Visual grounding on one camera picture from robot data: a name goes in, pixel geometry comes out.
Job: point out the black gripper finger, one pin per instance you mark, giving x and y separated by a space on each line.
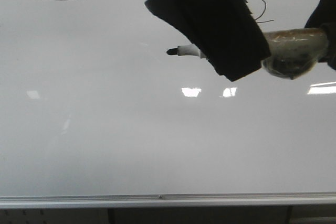
324 17
218 24

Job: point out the thin black thread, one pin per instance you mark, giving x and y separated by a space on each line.
257 9

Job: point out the white whiteboard with aluminium frame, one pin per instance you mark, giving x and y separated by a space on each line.
94 113

